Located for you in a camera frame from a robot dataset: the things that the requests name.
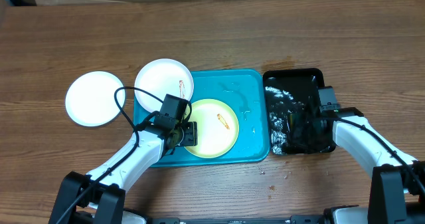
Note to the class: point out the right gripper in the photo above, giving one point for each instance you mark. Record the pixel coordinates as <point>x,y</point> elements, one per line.
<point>304,144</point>

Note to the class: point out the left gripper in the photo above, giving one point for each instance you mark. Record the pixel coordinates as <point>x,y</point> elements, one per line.
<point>192,134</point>

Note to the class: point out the yellow plate with food scrap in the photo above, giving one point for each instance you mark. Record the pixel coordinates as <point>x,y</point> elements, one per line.
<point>214,139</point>

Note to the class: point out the white plate with red stain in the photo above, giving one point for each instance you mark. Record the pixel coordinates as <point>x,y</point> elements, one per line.
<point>166,76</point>

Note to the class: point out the white plate with crumbs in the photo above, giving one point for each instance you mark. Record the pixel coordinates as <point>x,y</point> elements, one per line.
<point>95,98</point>

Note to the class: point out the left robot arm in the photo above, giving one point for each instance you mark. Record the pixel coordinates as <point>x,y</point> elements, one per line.
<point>98,196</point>

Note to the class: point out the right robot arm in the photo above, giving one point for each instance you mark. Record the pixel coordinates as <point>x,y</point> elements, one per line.
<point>397,178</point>

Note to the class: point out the black rectangular water tray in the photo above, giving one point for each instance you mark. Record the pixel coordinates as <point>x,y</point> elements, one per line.
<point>287,92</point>

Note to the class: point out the teal plastic tray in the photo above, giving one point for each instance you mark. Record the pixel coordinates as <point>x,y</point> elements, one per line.
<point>241,90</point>

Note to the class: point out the orange food scrap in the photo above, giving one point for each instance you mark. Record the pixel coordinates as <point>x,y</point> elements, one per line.
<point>223,121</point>

